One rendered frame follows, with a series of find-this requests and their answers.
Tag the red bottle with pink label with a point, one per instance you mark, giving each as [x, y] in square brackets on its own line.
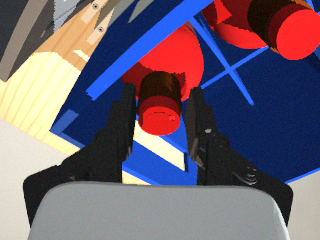
[288, 27]
[164, 75]

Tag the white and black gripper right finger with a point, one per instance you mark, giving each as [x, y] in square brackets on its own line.
[220, 165]

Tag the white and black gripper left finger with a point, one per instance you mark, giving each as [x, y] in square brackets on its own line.
[99, 161]

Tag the grey plastic crate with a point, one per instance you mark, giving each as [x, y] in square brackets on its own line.
[36, 20]

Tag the blue plastic crate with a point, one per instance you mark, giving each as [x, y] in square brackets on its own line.
[281, 136]

